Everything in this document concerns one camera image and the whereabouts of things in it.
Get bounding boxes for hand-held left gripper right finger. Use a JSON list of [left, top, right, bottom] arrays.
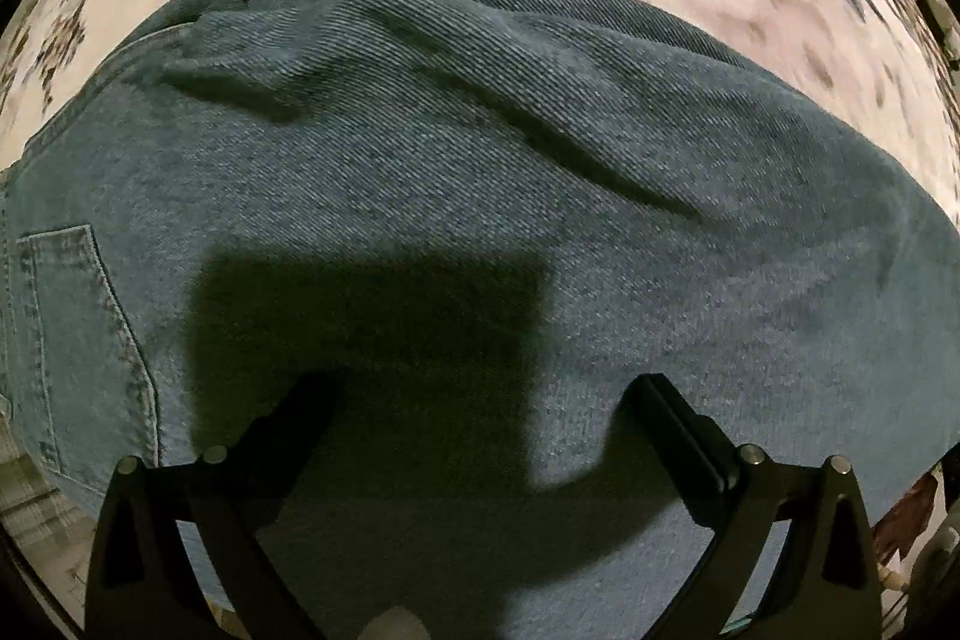
[[619, 373, 884, 640]]

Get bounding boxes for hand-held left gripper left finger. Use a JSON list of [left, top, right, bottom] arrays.
[[84, 372, 347, 640]]

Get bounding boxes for blue denim pants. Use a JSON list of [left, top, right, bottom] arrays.
[[0, 0, 960, 640]]

